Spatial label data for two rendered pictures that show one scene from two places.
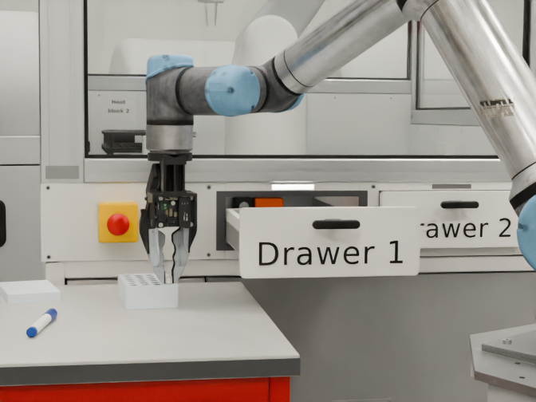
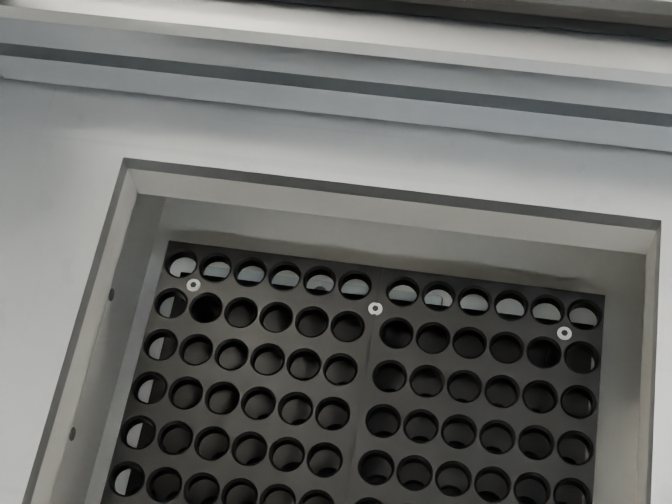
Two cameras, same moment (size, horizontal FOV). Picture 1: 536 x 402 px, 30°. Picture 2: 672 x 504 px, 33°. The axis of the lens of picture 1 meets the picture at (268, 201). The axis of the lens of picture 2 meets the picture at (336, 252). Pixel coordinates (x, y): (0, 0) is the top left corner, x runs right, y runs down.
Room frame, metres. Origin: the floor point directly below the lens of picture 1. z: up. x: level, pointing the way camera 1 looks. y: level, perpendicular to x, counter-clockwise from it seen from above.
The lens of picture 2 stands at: (2.22, -0.28, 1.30)
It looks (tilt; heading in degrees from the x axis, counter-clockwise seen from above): 62 degrees down; 204
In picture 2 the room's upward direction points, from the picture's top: 6 degrees counter-clockwise
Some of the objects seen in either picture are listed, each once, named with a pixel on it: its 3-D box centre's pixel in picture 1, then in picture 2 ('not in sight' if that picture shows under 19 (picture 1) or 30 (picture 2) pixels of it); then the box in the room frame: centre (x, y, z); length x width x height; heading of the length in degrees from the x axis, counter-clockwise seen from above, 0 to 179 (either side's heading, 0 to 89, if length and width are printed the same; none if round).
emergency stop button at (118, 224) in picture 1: (118, 224); not in sight; (1.79, 0.27, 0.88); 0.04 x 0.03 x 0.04; 99
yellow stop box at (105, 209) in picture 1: (117, 222); not in sight; (1.82, 0.27, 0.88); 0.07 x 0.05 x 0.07; 99
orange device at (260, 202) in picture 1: (258, 210); not in sight; (2.27, 0.02, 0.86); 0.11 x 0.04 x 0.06; 99
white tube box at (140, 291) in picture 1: (147, 290); not in sight; (1.65, 0.20, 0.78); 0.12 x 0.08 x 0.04; 14
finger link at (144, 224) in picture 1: (154, 226); not in sight; (1.61, 0.18, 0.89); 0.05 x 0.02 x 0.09; 104
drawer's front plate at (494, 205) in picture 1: (452, 219); not in sight; (1.94, -0.36, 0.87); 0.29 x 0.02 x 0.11; 99
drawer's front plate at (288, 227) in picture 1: (330, 242); not in sight; (1.57, -0.10, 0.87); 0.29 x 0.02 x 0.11; 99
